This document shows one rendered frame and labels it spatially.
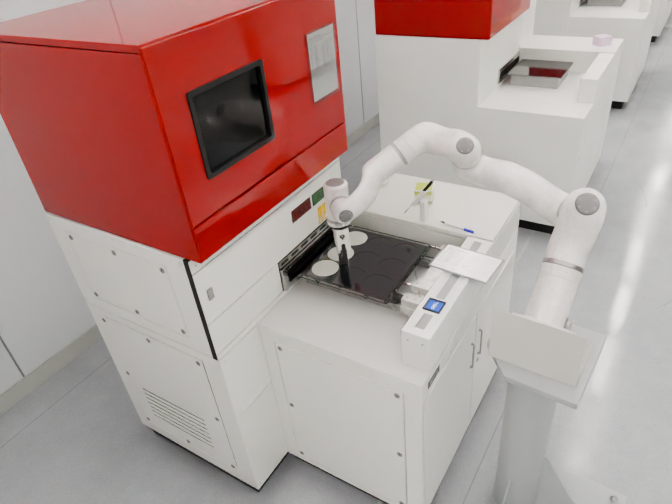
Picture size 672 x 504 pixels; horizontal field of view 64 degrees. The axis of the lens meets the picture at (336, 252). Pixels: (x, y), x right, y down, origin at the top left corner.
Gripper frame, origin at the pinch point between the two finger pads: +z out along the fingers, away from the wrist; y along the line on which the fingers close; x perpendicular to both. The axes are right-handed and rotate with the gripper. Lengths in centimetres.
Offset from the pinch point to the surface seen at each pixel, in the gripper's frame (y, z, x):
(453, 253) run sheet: -15.0, -4.9, -36.8
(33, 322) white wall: 71, 58, 155
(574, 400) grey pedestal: -72, 10, -52
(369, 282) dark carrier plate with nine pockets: -14.0, 2.1, -6.8
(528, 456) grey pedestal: -59, 54, -50
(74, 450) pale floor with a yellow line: 13, 92, 133
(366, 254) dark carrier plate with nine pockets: 3.0, 2.1, -9.3
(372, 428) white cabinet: -45, 41, 1
